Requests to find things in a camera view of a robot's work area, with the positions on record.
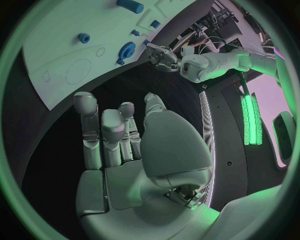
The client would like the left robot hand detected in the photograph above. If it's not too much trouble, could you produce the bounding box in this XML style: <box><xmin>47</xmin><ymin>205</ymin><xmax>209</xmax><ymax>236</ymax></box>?
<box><xmin>145</xmin><ymin>42</ymin><xmax>180</xmax><ymax>73</ymax></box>

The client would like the long blue cylinder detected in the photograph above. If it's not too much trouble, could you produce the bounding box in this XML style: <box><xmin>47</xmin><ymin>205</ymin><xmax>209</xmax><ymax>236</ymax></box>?
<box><xmin>116</xmin><ymin>0</ymin><xmax>145</xmax><ymax>15</ymax></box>

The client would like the short blue cylinder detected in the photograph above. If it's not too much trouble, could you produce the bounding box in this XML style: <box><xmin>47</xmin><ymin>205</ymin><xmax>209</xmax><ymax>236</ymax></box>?
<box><xmin>76</xmin><ymin>33</ymin><xmax>92</xmax><ymax>45</ymax></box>

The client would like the white task board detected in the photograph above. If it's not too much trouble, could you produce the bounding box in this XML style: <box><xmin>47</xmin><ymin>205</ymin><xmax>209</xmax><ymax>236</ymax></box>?
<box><xmin>21</xmin><ymin>0</ymin><xmax>215</xmax><ymax>111</ymax></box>

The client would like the blue gear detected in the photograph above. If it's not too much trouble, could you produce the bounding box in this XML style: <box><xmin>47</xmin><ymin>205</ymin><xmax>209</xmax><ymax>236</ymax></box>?
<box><xmin>118</xmin><ymin>41</ymin><xmax>137</xmax><ymax>61</ymax></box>

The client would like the white cable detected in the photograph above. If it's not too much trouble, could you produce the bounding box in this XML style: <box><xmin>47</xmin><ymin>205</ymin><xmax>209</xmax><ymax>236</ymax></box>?
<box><xmin>197</xmin><ymin>36</ymin><xmax>238</xmax><ymax>55</ymax></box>

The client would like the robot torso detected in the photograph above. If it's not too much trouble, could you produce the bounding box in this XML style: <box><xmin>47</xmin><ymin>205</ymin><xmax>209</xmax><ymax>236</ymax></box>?
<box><xmin>198</xmin><ymin>72</ymin><xmax>299</xmax><ymax>212</ymax></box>

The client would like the glowing light bar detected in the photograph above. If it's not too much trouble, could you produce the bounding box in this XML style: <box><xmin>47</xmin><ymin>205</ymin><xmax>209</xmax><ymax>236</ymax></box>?
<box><xmin>240</xmin><ymin>92</ymin><xmax>264</xmax><ymax>146</ymax></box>

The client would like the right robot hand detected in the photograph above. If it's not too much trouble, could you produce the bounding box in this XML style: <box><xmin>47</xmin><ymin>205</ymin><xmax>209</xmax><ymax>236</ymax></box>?
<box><xmin>73</xmin><ymin>91</ymin><xmax>221</xmax><ymax>240</ymax></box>

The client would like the workshop equipment rack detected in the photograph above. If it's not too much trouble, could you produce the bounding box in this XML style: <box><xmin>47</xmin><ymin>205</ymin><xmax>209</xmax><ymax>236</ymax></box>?
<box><xmin>166</xmin><ymin>0</ymin><xmax>277</xmax><ymax>55</ymax></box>

